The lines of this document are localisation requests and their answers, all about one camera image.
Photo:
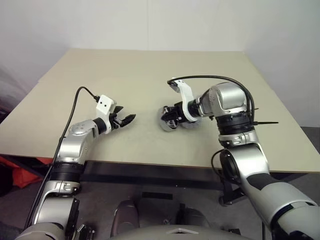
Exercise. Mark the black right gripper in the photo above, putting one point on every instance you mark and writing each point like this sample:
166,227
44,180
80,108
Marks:
179,112

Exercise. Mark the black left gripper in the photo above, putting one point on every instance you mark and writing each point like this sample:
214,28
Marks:
115,122

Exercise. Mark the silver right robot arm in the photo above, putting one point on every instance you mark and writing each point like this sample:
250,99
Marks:
230,97

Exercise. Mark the dark rounded shape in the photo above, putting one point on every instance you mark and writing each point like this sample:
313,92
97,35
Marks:
191,217
127,212

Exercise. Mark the black caster wheel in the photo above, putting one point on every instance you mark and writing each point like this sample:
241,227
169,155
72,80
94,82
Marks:
222,200

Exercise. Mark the red object under table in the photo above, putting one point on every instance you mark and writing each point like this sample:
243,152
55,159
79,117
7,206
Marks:
22,175

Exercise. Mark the grey robot torso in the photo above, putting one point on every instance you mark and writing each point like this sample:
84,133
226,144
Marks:
175,233

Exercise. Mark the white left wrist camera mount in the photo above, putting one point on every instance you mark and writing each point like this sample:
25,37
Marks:
105,105

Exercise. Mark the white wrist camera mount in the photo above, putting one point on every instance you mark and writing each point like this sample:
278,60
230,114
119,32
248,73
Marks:
105,105
186,93

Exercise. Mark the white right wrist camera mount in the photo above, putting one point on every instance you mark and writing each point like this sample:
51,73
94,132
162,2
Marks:
186,93

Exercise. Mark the black metal table frame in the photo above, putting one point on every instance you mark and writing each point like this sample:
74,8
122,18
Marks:
150,175

